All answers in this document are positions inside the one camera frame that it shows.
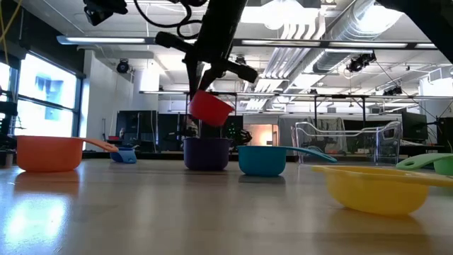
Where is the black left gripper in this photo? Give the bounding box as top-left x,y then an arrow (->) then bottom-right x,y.
83,0 -> 129,27

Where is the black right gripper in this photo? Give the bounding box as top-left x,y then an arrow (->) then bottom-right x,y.
154,30 -> 259,100

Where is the red measuring cup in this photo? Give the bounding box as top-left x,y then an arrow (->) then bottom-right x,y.
188,90 -> 235,128

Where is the purple measuring cup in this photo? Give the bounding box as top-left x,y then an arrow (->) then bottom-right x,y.
183,137 -> 233,171

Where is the teal measuring cup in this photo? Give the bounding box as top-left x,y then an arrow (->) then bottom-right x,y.
237,145 -> 338,177

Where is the small blue measuring cup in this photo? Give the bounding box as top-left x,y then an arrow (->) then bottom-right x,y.
109,147 -> 138,164

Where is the orange measuring cup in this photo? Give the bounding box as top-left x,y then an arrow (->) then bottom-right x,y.
16,135 -> 120,174

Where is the yellow measuring cup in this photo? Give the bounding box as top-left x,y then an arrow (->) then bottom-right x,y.
311,165 -> 453,216

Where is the green measuring cup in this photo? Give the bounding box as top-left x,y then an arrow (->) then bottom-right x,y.
396,152 -> 453,177

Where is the clear plastic basket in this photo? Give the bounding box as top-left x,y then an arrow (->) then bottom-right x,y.
294,120 -> 403,166

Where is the long ceiling light bar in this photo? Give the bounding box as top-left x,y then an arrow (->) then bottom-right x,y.
56,35 -> 453,50

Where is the large bright window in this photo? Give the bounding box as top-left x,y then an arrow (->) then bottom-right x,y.
0,52 -> 84,139

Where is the black equipment rack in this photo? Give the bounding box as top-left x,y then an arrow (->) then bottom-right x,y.
0,88 -> 18,167

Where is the black monitor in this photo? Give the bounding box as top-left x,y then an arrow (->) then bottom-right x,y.
401,111 -> 429,141

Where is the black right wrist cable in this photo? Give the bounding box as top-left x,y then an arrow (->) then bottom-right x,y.
133,0 -> 210,40

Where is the black background rig frame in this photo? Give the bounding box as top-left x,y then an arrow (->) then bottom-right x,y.
139,91 -> 453,157

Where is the silver ventilation duct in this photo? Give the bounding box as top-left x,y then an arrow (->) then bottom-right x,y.
313,0 -> 404,74

